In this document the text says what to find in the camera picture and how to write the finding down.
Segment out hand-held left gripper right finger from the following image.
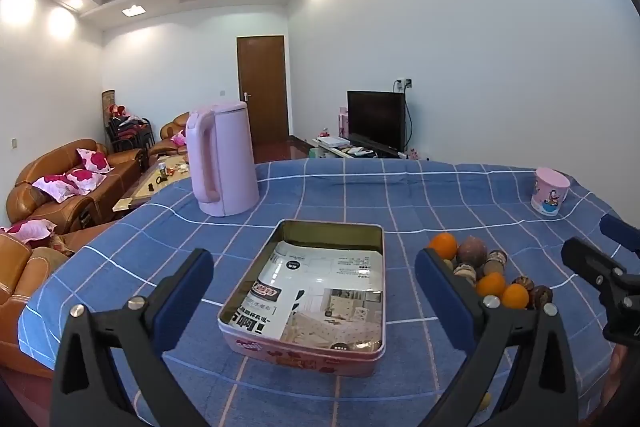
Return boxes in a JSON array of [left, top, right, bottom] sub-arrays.
[[415, 247, 581, 427]]

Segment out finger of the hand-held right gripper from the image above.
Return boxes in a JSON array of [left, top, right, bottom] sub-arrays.
[[561, 237, 640, 308], [600, 214, 640, 254]]

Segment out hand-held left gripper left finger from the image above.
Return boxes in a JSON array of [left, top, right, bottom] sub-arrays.
[[49, 248, 215, 427]]

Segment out orange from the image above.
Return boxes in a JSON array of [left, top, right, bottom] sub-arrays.
[[501, 283, 530, 310], [475, 272, 507, 299], [429, 233, 459, 261]]

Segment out purple passion fruit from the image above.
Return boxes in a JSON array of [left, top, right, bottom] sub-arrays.
[[456, 237, 488, 267]]

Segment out pink tin box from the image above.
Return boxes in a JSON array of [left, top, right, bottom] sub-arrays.
[[217, 219, 387, 378]]

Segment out person's right hand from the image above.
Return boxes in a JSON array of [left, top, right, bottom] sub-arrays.
[[602, 344, 640, 427]]

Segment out pink cartoon cup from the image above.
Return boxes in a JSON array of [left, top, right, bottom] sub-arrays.
[[530, 167, 571, 220]]

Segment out wooden coffee table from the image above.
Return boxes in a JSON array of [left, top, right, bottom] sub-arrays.
[[112, 154, 193, 212]]

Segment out printed paper liner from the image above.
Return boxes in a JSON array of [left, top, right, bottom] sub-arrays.
[[231, 241, 386, 353]]

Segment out blue checkered tablecloth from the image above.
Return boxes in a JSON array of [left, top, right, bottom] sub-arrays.
[[17, 158, 640, 427]]

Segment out pink electric kettle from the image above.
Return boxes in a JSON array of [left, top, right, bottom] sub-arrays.
[[185, 101, 261, 218]]

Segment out brown leather armchair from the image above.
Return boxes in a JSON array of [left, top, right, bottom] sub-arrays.
[[0, 227, 71, 378]]

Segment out small brown leather sofa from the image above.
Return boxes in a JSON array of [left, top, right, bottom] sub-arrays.
[[147, 112, 191, 158]]

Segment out stacked dark chairs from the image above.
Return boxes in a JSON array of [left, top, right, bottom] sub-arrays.
[[105, 104, 153, 152]]

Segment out low television stand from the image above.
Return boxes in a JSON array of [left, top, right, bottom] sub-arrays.
[[310, 134, 401, 160]]

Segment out long brown leather sofa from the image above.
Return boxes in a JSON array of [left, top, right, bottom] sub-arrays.
[[14, 138, 146, 233]]

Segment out black flat television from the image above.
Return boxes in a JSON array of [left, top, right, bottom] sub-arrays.
[[346, 90, 407, 152]]

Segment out tall patterned panel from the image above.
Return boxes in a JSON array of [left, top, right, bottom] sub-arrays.
[[102, 89, 117, 142]]

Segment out brown wooden door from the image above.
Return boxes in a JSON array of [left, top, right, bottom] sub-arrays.
[[236, 35, 291, 146]]

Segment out black power cable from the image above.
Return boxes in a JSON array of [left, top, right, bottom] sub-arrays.
[[405, 89, 417, 154]]

